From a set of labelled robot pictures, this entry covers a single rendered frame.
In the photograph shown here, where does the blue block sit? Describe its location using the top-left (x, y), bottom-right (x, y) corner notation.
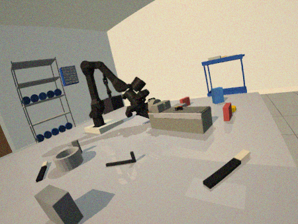
top-left (211, 87), bottom-right (224, 104)

